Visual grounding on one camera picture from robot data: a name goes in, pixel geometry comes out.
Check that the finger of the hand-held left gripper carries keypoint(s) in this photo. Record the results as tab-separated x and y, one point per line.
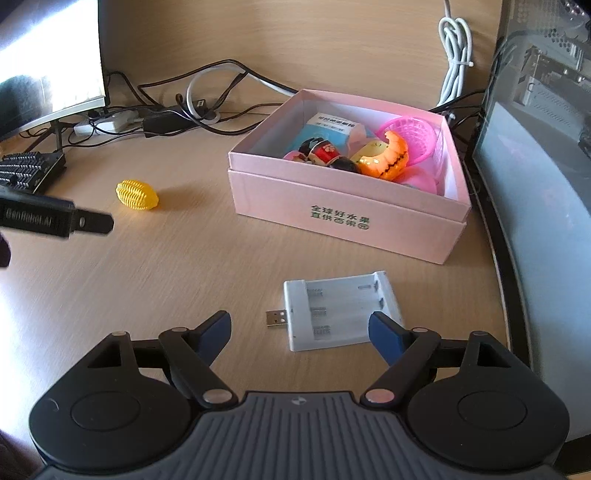
94	223

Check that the white battery charger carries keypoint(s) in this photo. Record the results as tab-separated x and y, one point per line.
332	300

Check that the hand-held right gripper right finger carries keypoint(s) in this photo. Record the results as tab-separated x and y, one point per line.
383	332

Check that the computer monitor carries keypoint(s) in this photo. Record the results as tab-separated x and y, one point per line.
46	46

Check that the blue white packet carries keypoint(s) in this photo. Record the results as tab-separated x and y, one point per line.
328	129

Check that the yellow toy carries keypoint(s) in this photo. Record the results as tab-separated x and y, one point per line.
369	150

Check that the black power adapter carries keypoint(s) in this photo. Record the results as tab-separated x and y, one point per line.
166	121

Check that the pink plastic basket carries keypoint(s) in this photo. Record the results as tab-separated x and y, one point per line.
415	131

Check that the white power strip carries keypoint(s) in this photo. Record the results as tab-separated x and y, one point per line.
104	125

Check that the small red black can toy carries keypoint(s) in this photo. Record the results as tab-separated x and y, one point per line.
323	152

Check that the yellow toy corn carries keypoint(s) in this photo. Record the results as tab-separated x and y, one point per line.
136	196

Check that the pink cardboard box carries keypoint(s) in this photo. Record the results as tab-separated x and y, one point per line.
341	217

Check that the black keyboard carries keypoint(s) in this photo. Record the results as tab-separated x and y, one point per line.
27	170

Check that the glass panel computer case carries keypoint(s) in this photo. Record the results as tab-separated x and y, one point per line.
545	184

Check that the pink toy figure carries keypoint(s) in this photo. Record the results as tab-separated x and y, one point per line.
420	180

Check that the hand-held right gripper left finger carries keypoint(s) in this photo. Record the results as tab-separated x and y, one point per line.
217	330

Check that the orange toy pumpkin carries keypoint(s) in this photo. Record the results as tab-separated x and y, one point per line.
392	161

